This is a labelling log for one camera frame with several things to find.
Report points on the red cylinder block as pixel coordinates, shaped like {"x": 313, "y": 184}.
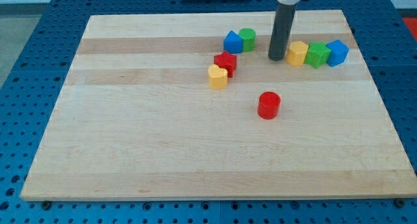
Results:
{"x": 268, "y": 105}

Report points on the light wooden board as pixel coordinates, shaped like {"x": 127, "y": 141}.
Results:
{"x": 136, "y": 119}

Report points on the yellow hexagon block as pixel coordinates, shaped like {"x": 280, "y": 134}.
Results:
{"x": 297, "y": 53}

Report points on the blue triangular prism block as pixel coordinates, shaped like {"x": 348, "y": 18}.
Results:
{"x": 233, "y": 43}

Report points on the blue cube block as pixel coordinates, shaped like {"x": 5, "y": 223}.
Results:
{"x": 338, "y": 53}

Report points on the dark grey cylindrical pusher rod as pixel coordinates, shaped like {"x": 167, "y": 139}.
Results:
{"x": 283, "y": 21}

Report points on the red star block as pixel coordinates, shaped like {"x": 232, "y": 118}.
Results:
{"x": 227, "y": 61}

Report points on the green cylinder block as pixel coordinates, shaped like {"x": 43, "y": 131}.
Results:
{"x": 248, "y": 36}

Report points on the yellow heart block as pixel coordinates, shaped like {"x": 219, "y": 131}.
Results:
{"x": 217, "y": 77}

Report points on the green star block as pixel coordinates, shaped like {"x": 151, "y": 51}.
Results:
{"x": 317, "y": 54}

